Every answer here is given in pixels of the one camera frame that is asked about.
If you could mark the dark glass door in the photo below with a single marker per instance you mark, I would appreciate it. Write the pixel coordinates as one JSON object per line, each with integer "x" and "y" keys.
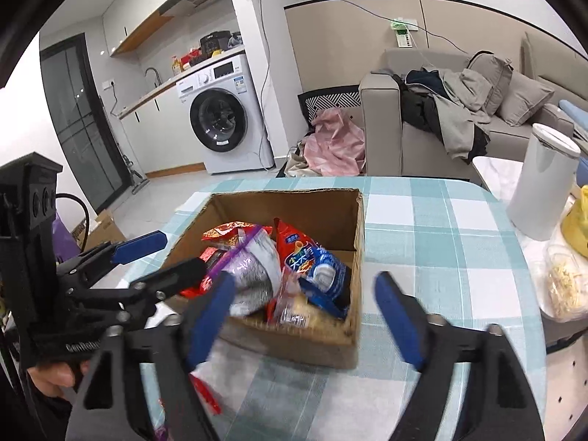
{"x": 78, "y": 124}

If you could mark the red striped white packet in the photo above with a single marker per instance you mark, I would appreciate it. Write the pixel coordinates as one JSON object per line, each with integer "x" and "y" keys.
{"x": 206, "y": 393}

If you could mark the grey sofa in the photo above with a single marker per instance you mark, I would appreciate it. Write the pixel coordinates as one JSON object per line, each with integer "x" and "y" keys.
{"x": 381, "y": 128}

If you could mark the pile of clothes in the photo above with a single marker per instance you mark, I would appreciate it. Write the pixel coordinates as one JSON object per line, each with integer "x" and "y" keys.
{"x": 441, "y": 110}

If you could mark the clear bag of snacks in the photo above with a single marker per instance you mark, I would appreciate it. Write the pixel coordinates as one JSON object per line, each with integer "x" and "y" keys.
{"x": 567, "y": 285}

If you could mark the black rice cooker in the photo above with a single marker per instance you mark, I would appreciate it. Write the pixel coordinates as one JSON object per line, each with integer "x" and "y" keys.
{"x": 213, "y": 43}

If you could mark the white canister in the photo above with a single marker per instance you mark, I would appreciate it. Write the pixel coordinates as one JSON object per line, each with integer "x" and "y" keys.
{"x": 542, "y": 179}

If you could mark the pink cloth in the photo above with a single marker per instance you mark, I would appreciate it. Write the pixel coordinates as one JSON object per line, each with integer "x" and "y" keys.
{"x": 335, "y": 142}

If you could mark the kitchen faucet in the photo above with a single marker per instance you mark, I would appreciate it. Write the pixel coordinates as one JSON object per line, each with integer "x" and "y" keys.
{"x": 152, "y": 76}

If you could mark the large purple white packet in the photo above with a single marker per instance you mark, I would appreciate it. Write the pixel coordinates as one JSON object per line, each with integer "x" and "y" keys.
{"x": 257, "y": 262}

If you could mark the small cardboard box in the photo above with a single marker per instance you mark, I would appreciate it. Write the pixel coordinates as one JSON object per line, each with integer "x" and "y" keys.
{"x": 103, "y": 232}

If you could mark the person's left hand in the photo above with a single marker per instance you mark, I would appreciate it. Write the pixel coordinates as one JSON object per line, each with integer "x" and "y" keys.
{"x": 50, "y": 376}

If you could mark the purple bag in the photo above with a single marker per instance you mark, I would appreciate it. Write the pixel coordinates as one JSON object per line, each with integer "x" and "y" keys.
{"x": 64, "y": 239}

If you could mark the blue cookie packet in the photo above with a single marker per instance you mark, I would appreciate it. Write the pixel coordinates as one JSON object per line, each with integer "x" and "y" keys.
{"x": 326, "y": 285}

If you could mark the yellow bottle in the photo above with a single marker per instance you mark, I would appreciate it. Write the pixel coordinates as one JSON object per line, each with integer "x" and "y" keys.
{"x": 176, "y": 66}

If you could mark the striped black white basket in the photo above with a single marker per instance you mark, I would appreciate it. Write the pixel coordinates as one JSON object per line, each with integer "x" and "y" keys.
{"x": 326, "y": 99}

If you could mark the yellow bag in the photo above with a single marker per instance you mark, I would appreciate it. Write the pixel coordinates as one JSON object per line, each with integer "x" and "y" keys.
{"x": 578, "y": 225}

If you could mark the red orange snack packet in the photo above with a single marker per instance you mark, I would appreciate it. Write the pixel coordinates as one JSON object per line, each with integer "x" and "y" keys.
{"x": 229, "y": 232}

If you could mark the white washing machine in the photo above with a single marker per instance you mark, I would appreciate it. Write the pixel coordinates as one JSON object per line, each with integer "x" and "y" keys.
{"x": 225, "y": 119}

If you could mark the white kitchen counter cabinet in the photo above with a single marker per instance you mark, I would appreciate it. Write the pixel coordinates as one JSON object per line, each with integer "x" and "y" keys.
{"x": 161, "y": 133}

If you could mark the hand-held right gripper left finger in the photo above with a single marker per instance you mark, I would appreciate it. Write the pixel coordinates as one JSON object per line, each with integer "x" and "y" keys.
{"x": 211, "y": 317}

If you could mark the red cookie packet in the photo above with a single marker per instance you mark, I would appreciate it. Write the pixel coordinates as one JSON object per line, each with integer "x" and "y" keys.
{"x": 294, "y": 239}

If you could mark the checked teal tablecloth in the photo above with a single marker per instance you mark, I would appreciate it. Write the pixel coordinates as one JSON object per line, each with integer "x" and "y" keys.
{"x": 436, "y": 262}

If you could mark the grey cushion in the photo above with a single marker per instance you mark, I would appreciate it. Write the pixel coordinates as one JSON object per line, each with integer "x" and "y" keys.
{"x": 491, "y": 78}
{"x": 523, "y": 99}

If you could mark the brown cardboard box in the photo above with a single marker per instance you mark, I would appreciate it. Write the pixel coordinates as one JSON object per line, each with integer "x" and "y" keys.
{"x": 285, "y": 340}

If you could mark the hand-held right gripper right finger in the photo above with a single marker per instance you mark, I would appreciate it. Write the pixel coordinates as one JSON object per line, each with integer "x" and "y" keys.
{"x": 395, "y": 317}

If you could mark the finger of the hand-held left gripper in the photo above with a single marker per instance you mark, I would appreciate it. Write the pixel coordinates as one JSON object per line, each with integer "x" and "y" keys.
{"x": 174, "y": 275}
{"x": 138, "y": 244}

